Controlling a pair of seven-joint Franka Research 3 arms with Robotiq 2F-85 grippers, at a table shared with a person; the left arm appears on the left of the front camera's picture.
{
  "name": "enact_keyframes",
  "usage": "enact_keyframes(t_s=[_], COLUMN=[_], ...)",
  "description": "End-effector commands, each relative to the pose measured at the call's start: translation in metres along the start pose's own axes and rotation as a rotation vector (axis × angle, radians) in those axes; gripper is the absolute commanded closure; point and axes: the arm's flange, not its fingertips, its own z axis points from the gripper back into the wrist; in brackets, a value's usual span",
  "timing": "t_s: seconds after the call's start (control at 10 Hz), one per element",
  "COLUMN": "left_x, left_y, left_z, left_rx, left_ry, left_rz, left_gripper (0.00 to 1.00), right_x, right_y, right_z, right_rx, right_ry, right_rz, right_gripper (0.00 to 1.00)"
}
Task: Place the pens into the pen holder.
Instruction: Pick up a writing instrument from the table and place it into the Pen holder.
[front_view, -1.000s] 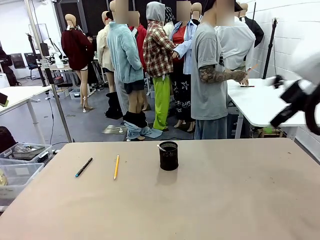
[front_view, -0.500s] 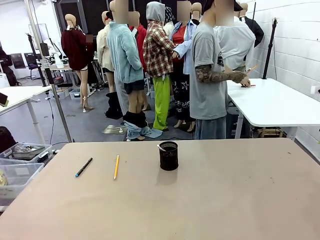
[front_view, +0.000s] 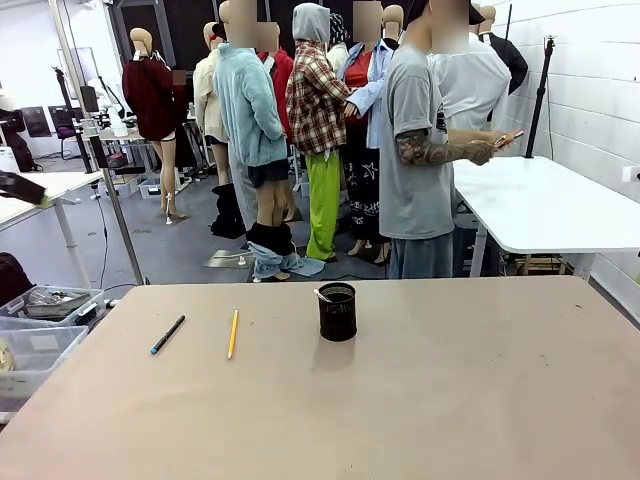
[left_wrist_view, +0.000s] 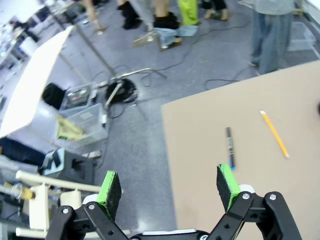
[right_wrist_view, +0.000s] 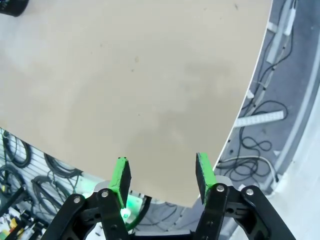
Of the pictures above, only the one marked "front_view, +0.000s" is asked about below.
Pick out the black mesh pen holder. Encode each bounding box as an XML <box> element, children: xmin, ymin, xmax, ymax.
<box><xmin>317</xmin><ymin>282</ymin><xmax>359</xmax><ymax>343</ymax></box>

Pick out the clear plastic storage bin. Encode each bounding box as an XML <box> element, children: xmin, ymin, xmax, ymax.
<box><xmin>0</xmin><ymin>323</ymin><xmax>90</xmax><ymax>399</ymax></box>

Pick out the metal floor base plate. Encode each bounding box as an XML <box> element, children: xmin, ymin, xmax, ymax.
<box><xmin>203</xmin><ymin>249</ymin><xmax>257</xmax><ymax>271</ymax></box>

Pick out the mannequin in black top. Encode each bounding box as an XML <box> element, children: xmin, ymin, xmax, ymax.
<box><xmin>382</xmin><ymin>4</ymin><xmax>406</xmax><ymax>51</ymax></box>

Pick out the clear bin with clutter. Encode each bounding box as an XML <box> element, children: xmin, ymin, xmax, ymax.
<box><xmin>0</xmin><ymin>285</ymin><xmax>107</xmax><ymax>327</ymax></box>

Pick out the small white floor bin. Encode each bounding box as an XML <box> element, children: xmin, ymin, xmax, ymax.
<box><xmin>136</xmin><ymin>176</ymin><xmax>164</xmax><ymax>201</ymax></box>

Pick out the black office chair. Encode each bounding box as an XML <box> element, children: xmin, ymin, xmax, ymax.
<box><xmin>48</xmin><ymin>105</ymin><xmax>84</xmax><ymax>161</ymax></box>

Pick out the mannequin in cream jacket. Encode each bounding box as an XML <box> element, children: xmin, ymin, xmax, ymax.
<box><xmin>192</xmin><ymin>21</ymin><xmax>232</xmax><ymax>187</ymax></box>

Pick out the yellow pencil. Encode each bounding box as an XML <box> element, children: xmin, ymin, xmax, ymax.
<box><xmin>226</xmin><ymin>308</ymin><xmax>240</xmax><ymax>361</ymax></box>

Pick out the mannequin in black jacket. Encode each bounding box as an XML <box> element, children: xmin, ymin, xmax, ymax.
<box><xmin>478</xmin><ymin>5</ymin><xmax>530</xmax><ymax>97</ymax></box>

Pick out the mannequin in blue fleece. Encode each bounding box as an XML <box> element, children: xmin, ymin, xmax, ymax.
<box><xmin>213</xmin><ymin>0</ymin><xmax>326</xmax><ymax>282</ymax></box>

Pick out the large white table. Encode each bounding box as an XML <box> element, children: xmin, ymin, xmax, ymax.
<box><xmin>452</xmin><ymin>155</ymin><xmax>640</xmax><ymax>279</ymax></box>

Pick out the mannequin in red jacket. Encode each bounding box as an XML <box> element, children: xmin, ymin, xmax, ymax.
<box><xmin>256</xmin><ymin>22</ymin><xmax>297</xmax><ymax>146</ymax></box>

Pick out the mannequin in white shirt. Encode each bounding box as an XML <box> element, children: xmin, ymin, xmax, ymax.
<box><xmin>432</xmin><ymin>3</ymin><xmax>513</xmax><ymax>134</ymax></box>

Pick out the mannequin in maroon sweater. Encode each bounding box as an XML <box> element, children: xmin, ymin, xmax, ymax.
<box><xmin>121</xmin><ymin>27</ymin><xmax>189</xmax><ymax>227</ymax></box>

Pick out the mannequin in plaid hoodie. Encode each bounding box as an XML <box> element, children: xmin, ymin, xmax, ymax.
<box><xmin>285</xmin><ymin>2</ymin><xmax>352</xmax><ymax>263</ymax></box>

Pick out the black tripod stand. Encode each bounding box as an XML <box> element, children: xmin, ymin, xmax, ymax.
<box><xmin>524</xmin><ymin>34</ymin><xmax>560</xmax><ymax>160</ymax></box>

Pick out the person in gray t-shirt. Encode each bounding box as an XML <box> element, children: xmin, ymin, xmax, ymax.
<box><xmin>378</xmin><ymin>0</ymin><xmax>474</xmax><ymax>280</ymax></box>

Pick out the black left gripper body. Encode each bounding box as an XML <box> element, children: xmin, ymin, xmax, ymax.
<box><xmin>0</xmin><ymin>169</ymin><xmax>46</xmax><ymax>204</ymax></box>

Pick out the black pen blue cap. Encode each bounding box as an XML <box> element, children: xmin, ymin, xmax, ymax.
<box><xmin>150</xmin><ymin>314</ymin><xmax>187</xmax><ymax>357</ymax></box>

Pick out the orange smartphone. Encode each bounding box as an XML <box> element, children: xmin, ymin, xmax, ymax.
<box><xmin>493</xmin><ymin>129</ymin><xmax>527</xmax><ymax>150</ymax></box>

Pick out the tattooed right forearm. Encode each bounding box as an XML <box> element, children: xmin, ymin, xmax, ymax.
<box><xmin>395</xmin><ymin>129</ymin><xmax>476</xmax><ymax>168</ymax></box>

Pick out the person's right hand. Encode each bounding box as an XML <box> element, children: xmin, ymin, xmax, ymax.
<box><xmin>465</xmin><ymin>139</ymin><xmax>502</xmax><ymax>167</ymax></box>

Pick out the black camera stand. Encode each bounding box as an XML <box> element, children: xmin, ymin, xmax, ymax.
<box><xmin>51</xmin><ymin>66</ymin><xmax>96</xmax><ymax>175</ymax></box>

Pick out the silver metal pole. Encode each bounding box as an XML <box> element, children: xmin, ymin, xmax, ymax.
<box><xmin>48</xmin><ymin>0</ymin><xmax>147</xmax><ymax>286</ymax></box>

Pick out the small white table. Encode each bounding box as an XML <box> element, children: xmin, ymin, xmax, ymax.
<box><xmin>0</xmin><ymin>171</ymin><xmax>105</xmax><ymax>291</ymax></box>

